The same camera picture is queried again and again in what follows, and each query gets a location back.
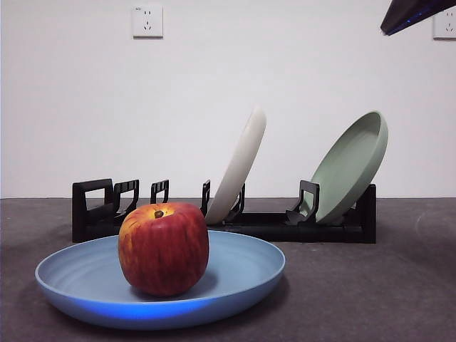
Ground blue plate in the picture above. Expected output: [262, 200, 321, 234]
[34, 229, 286, 331]

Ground black plate rack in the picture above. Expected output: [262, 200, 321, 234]
[71, 179, 378, 244]

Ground white plate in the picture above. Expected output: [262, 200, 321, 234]
[204, 105, 267, 226]

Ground white wall socket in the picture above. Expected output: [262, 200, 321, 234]
[132, 5, 165, 39]
[432, 9, 456, 40]

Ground green plate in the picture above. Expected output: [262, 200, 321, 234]
[309, 110, 389, 225]

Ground red apple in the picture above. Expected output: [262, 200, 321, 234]
[118, 202, 210, 298]

